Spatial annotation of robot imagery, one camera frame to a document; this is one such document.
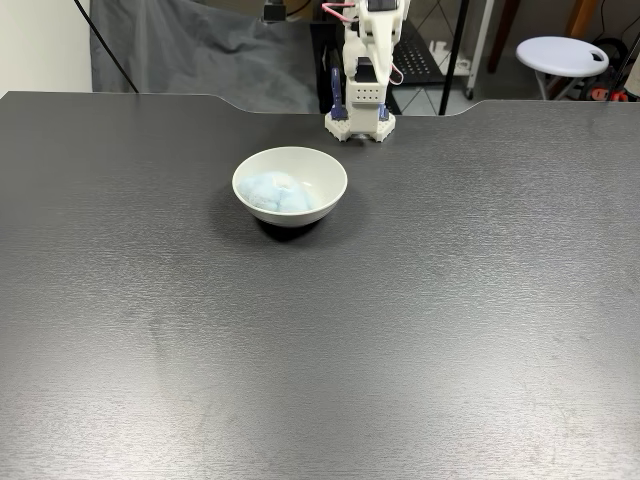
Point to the skyblue plush doll with keyring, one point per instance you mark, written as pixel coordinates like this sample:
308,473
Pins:
272,192

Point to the white bowl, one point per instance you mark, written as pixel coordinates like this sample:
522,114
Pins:
300,165

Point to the blue table clamp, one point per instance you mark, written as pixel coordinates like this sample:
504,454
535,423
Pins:
383,111
337,97

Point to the grey cloth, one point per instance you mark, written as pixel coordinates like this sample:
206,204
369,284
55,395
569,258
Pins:
210,55

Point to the thin black stand leg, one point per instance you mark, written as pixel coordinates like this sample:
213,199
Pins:
107,47

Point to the white round stool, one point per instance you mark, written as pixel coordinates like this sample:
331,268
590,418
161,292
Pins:
560,56

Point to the red and black appliance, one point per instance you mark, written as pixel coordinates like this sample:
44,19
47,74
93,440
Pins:
597,92

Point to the small black camera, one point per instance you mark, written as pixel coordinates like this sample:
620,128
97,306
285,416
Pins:
275,11

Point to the white cart frame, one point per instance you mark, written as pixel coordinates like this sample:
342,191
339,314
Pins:
477,50

